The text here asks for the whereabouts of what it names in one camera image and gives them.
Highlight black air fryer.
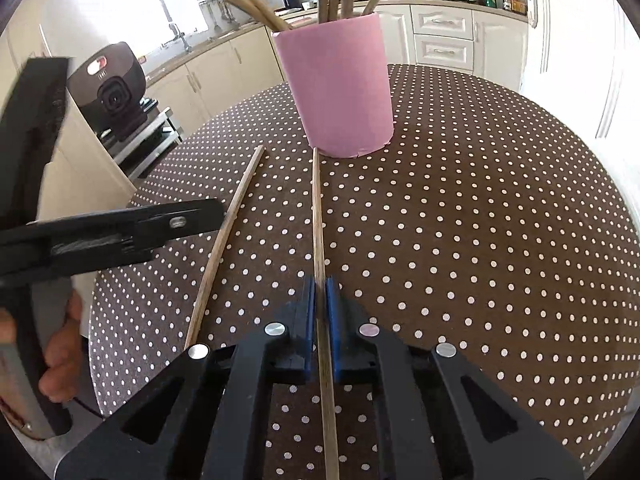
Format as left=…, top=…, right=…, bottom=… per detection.
left=67, top=41, right=148, bottom=146

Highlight brown polka dot tablecloth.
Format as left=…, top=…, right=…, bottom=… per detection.
left=86, top=63, right=640, bottom=480

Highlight kitchen sink faucet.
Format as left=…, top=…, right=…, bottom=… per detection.
left=158, top=0, right=193, bottom=53

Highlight pink cylindrical utensil holder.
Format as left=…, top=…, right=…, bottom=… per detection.
left=273, top=13, right=394, bottom=158

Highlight person's left hand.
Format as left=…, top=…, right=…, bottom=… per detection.
left=39, top=289, right=82, bottom=403

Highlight cream lower kitchen cabinets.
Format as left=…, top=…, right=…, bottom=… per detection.
left=146, top=0, right=529, bottom=134

